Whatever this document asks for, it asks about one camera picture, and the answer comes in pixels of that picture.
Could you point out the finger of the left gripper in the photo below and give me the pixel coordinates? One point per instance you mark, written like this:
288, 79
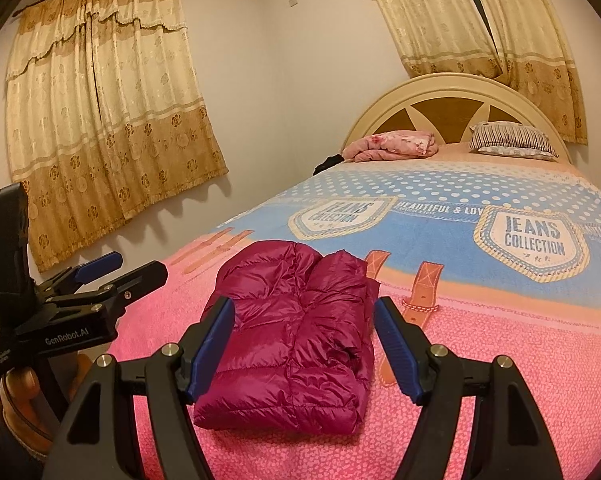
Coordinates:
93, 270

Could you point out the striped grey pillow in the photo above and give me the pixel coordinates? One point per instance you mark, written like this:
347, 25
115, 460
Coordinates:
510, 139

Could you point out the black object beside bed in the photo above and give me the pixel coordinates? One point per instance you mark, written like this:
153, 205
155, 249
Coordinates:
330, 162

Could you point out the blue pink printed bedspread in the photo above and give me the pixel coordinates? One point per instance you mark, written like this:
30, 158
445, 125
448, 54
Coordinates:
489, 255

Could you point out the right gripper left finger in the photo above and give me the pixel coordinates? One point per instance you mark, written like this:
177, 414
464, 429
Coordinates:
98, 437

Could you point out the pink floral folded blanket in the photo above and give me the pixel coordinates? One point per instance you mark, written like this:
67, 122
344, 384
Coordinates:
392, 145

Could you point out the beige curtain behind headboard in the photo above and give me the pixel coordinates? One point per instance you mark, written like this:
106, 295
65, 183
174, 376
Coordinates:
520, 43

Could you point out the person's left hand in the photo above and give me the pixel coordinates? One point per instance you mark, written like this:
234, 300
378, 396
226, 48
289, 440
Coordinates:
18, 390

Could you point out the cream wooden headboard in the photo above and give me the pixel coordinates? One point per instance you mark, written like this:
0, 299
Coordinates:
449, 105

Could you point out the magenta puffer jacket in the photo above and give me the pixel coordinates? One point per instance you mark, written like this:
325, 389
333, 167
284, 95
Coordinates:
300, 357

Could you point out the beige curtain side window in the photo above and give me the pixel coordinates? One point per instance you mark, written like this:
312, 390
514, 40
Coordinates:
103, 118

